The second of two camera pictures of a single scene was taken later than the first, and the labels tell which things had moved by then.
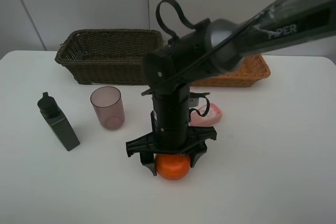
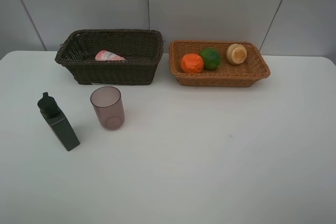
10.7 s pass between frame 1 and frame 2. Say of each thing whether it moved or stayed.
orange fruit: moved
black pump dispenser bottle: stayed
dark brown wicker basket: stayed
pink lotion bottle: moved
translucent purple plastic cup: stayed
